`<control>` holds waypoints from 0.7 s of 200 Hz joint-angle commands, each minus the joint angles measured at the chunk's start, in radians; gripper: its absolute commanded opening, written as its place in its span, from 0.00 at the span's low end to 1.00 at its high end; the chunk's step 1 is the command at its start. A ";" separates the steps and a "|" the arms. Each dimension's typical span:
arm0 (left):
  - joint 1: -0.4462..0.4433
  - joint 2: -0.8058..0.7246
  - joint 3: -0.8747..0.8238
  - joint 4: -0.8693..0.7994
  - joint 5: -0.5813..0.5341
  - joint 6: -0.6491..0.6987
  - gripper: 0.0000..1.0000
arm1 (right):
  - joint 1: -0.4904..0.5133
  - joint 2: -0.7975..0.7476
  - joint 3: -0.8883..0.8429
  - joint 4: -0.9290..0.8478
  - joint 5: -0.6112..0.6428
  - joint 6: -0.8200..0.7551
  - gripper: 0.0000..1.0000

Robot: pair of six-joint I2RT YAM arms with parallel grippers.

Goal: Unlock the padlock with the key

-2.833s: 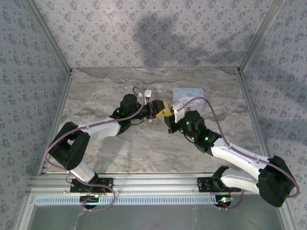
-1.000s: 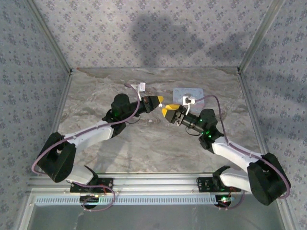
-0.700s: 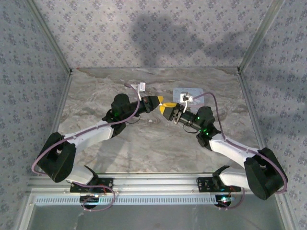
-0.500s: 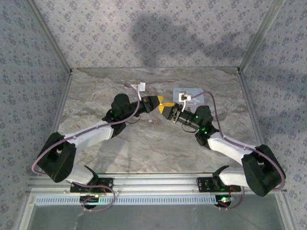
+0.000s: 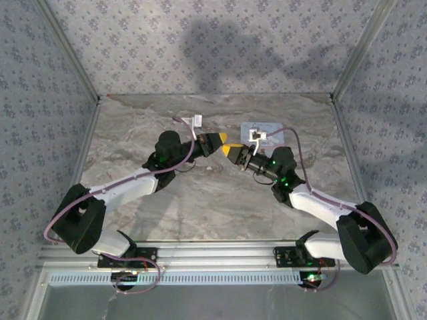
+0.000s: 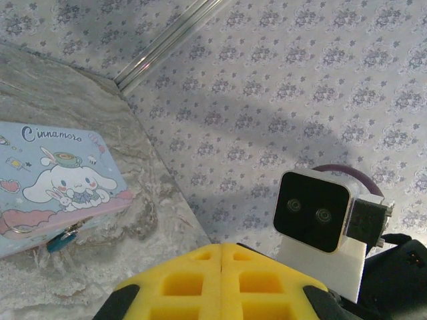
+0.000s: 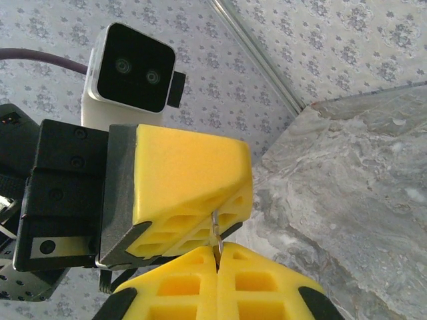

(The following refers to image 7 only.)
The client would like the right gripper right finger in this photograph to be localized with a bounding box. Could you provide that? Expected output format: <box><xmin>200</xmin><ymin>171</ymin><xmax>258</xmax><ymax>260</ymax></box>
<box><xmin>217</xmin><ymin>242</ymin><xmax>345</xmax><ymax>320</ymax></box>

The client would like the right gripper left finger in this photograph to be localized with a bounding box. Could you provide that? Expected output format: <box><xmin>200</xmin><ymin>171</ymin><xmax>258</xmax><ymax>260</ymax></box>
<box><xmin>91</xmin><ymin>247</ymin><xmax>218</xmax><ymax>320</ymax></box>

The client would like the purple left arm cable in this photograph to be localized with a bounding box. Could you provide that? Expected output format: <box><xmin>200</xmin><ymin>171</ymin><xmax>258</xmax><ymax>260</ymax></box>
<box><xmin>0</xmin><ymin>47</ymin><xmax>89</xmax><ymax>76</ymax></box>

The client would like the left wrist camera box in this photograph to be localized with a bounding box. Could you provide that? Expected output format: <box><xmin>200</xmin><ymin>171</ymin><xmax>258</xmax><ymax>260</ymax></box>
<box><xmin>79</xmin><ymin>21</ymin><xmax>187</xmax><ymax>131</ymax></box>

